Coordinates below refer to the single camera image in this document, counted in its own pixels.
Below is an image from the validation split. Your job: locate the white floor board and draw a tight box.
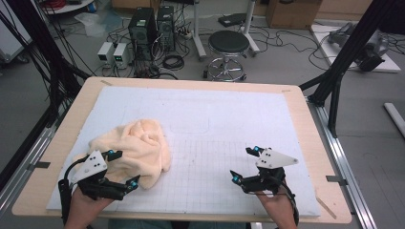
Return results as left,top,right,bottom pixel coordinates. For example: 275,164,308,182
309,23,402,74

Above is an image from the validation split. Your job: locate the person's right hand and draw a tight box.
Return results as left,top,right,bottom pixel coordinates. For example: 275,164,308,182
254,185,298,229

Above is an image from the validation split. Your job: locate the white tube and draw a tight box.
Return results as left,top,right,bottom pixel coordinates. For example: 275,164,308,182
383,101,405,138

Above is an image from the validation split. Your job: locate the person's left hand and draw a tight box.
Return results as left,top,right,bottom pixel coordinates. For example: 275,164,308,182
64,186,115,229

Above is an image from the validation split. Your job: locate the black metal frame post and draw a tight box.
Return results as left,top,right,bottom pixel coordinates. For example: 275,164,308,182
298,0,405,139
5,0,92,129

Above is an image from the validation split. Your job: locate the slim black computer tower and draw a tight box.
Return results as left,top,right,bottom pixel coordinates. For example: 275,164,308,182
156,5,177,52

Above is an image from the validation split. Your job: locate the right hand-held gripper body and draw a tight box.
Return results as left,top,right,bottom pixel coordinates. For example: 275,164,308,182
241,148,300,196

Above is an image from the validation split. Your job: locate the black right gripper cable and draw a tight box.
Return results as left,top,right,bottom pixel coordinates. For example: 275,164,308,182
279,180,301,227

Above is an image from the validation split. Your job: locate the white power supply unit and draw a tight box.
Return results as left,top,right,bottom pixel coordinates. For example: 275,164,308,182
96,41,117,67
112,42,134,70

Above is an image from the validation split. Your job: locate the black round stool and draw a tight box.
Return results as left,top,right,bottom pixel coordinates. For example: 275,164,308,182
202,30,251,82

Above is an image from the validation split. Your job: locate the grey machine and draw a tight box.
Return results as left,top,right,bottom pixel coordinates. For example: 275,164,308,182
327,21,391,73

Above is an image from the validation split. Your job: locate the large black computer tower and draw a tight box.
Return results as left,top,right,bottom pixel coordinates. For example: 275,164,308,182
127,7,160,62

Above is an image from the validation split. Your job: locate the coiled black cable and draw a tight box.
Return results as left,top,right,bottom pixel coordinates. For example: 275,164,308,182
161,53,186,72

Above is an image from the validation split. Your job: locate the cream fluffy towel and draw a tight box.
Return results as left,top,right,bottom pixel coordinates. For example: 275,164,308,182
74,118,172,191

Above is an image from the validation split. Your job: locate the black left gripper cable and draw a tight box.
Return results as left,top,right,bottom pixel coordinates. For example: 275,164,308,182
57,154,91,226

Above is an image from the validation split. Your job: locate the white stand leg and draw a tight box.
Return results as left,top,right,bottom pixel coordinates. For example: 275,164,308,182
190,0,208,61
241,0,262,55

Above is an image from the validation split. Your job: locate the cardboard box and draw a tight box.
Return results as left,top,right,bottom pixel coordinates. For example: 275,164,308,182
265,0,323,31

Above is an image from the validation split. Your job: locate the clear plastic bag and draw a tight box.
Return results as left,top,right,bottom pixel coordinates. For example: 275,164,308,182
74,10,124,38

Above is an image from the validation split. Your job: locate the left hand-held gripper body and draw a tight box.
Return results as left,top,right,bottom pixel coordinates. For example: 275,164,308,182
70,150,128,201

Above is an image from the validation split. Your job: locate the dark table bracket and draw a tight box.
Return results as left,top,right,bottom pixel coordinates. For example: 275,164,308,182
26,160,52,172
325,174,350,187

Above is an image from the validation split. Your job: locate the flat black device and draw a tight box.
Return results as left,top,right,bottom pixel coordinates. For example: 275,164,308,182
217,12,248,29

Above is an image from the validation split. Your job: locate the aluminium rail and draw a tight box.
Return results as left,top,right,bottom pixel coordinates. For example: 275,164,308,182
306,96,379,229
0,104,66,218

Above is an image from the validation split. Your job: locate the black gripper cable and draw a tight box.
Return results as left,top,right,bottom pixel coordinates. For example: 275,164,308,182
57,154,91,226
279,180,301,227

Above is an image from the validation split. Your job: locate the white grid mat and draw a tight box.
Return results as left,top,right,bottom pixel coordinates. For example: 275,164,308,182
46,85,321,219

